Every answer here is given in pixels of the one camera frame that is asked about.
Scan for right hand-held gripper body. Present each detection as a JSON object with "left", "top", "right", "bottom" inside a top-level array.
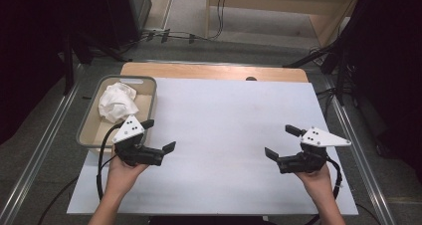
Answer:
[{"left": 276, "top": 126, "right": 352, "bottom": 175}]

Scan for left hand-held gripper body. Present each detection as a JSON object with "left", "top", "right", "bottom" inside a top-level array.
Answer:
[{"left": 111, "top": 114, "right": 166, "bottom": 168}]

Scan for person's right hand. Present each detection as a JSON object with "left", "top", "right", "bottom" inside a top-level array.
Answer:
[{"left": 295, "top": 163, "right": 333, "bottom": 200}]

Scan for person's left hand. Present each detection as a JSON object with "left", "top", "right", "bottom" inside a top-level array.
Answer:
[{"left": 105, "top": 144, "right": 150, "bottom": 199}]

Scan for crumpled white cloth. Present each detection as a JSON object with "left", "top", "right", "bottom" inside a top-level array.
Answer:
[{"left": 98, "top": 82, "right": 140, "bottom": 124}]

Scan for grey plastic bin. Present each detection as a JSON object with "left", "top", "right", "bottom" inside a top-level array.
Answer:
[{"left": 76, "top": 74, "right": 158, "bottom": 153}]

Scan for white board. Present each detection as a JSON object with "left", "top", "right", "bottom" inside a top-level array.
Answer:
[{"left": 66, "top": 77, "right": 359, "bottom": 216}]

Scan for wooden table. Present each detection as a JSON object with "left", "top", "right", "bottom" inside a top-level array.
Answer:
[{"left": 119, "top": 62, "right": 310, "bottom": 84}]

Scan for black metal stand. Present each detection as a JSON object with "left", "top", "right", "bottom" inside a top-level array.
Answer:
[
  {"left": 283, "top": 35, "right": 350, "bottom": 107},
  {"left": 62, "top": 32, "right": 133, "bottom": 97}
]

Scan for black curtain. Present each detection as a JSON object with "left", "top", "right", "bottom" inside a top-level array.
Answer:
[
  {"left": 341, "top": 0, "right": 422, "bottom": 183},
  {"left": 0, "top": 0, "right": 112, "bottom": 144}
]

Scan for black cabinet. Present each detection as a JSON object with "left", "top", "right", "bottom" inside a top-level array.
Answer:
[{"left": 103, "top": 0, "right": 153, "bottom": 51}]

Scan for wooden shelf unit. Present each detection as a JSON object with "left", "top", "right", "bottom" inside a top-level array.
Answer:
[{"left": 205, "top": 0, "right": 364, "bottom": 49}]

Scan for thick black gripper cable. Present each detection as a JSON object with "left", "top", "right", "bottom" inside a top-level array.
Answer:
[{"left": 96, "top": 122, "right": 122, "bottom": 201}]

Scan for metal frame rail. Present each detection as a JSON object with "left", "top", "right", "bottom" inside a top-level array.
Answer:
[
  {"left": 0, "top": 64, "right": 85, "bottom": 225},
  {"left": 322, "top": 75, "right": 398, "bottom": 225}
]

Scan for thin black cable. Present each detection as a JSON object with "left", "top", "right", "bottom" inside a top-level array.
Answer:
[{"left": 37, "top": 154, "right": 117, "bottom": 225}]

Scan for black floor cables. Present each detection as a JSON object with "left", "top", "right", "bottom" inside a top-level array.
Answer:
[{"left": 140, "top": 0, "right": 228, "bottom": 45}]

